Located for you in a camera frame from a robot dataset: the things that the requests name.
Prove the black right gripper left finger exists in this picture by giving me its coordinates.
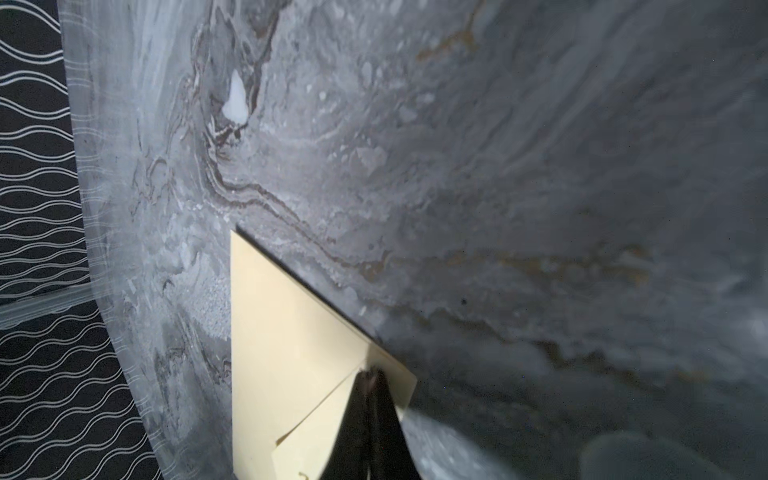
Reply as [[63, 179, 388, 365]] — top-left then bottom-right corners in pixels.
[[320, 370, 370, 480]]

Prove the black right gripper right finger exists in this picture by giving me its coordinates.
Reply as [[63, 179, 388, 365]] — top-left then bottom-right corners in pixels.
[[369, 369, 421, 480]]

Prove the tan kraft envelope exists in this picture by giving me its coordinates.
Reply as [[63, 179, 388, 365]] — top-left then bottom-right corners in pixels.
[[230, 232, 417, 479]]

